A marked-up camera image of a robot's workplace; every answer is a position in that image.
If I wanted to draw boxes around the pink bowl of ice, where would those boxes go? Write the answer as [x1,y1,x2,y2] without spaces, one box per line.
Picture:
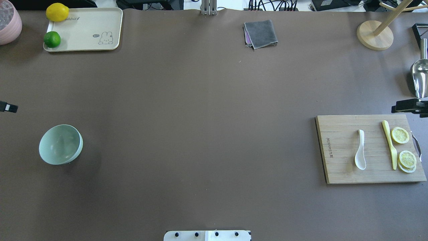
[0,0,22,45]

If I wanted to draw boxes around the green lime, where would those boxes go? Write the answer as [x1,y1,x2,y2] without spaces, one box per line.
[43,31,61,48]

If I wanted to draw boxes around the yellow plastic knife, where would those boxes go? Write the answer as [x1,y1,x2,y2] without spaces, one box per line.
[382,120,398,170]

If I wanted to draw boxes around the cream rabbit tray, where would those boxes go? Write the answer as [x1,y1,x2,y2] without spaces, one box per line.
[43,7,123,52]

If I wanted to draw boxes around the white camera post base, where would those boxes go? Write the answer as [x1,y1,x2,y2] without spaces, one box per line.
[163,230,252,241]

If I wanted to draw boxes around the yellow lemon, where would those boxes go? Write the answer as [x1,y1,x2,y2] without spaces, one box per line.
[45,3,69,22]

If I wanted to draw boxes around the metal scoop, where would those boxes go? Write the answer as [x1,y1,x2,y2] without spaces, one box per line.
[411,38,428,99]

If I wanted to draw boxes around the lemon slice near handle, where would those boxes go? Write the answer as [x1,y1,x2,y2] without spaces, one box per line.
[391,127,410,144]

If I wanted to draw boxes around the bamboo cutting board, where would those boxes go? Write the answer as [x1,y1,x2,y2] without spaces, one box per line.
[315,114,427,184]

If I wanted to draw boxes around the white ceramic spoon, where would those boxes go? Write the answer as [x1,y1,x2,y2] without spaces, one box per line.
[354,129,366,170]

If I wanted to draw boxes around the wooden mug tree stand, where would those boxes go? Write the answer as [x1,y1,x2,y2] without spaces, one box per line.
[356,0,427,51]

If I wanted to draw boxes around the aluminium frame post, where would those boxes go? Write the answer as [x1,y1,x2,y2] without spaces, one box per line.
[201,0,217,15]

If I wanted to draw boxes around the grey folded cloth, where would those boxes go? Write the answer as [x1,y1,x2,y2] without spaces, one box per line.
[243,19,278,50]

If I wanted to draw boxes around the lemon slice stacked pair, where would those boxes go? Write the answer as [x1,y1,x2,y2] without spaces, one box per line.
[398,150,417,173]

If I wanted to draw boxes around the pale green bowl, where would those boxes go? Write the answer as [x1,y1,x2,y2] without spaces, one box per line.
[38,125,84,165]

